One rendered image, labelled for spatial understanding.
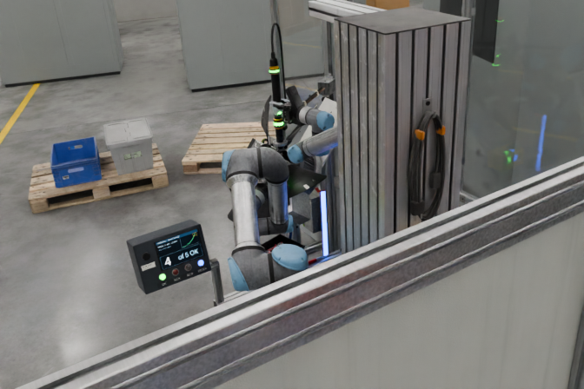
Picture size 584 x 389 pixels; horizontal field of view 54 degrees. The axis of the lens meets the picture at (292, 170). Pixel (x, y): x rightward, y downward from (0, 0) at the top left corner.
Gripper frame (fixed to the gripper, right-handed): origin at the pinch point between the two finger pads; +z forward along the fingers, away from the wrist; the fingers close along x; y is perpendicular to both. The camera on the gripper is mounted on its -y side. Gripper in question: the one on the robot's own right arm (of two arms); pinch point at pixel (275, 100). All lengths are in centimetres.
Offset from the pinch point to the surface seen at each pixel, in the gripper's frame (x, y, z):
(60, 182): -21, 132, 290
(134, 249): -89, 26, -26
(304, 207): 4, 53, -12
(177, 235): -73, 26, -30
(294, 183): -7.9, 32.8, -19.4
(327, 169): 32, 47, 2
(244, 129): 174, 137, 279
